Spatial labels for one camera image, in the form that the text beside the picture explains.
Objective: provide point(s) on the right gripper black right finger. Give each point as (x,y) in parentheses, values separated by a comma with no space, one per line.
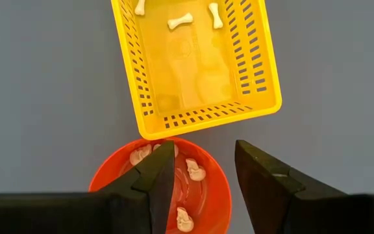
(268,195)

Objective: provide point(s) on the white plastic bone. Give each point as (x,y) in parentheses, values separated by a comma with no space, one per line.
(180,21)
(216,16)
(140,7)

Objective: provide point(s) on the yellow slotted plastic basket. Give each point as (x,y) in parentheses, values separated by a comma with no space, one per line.
(206,81)

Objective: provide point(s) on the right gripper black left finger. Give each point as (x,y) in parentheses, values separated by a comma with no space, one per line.
(148,195)

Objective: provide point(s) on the orange translucent plastic bowl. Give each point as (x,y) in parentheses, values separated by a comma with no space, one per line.
(214,195)

